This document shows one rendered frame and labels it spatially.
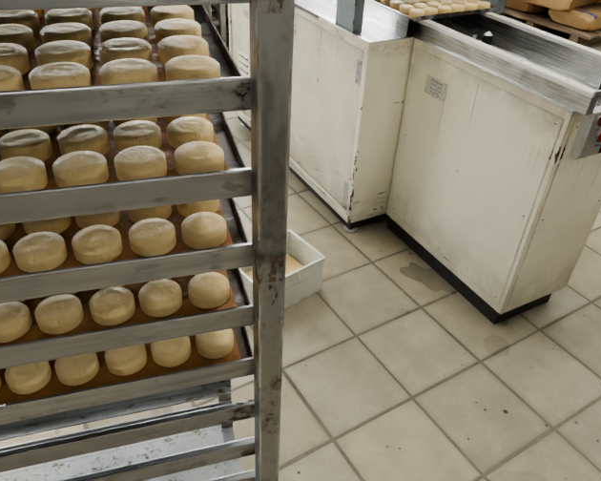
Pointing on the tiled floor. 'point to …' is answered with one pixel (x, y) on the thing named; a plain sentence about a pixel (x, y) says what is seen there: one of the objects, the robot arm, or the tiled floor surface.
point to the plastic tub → (295, 271)
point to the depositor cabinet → (340, 106)
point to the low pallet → (564, 27)
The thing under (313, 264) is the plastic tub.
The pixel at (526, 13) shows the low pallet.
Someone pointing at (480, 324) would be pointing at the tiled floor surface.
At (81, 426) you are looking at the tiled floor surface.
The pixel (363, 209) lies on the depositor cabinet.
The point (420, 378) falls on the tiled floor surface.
